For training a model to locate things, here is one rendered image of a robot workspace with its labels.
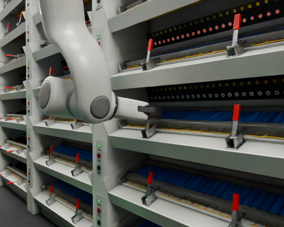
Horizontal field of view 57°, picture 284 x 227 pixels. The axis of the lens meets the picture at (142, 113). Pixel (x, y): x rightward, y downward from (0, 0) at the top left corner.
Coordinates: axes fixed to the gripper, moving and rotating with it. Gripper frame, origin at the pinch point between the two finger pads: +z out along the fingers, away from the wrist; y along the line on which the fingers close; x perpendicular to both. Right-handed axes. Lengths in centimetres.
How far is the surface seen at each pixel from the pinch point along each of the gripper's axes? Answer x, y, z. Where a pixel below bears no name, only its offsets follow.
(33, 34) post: 40, -88, -7
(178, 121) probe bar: -2.0, 7.5, 3.4
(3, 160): -37, -158, 5
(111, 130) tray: -6.4, -17.7, -1.0
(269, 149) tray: -6.8, 33.8, -0.1
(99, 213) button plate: -35.4, -22.5, 1.1
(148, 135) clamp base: -6.7, 1.0, -1.4
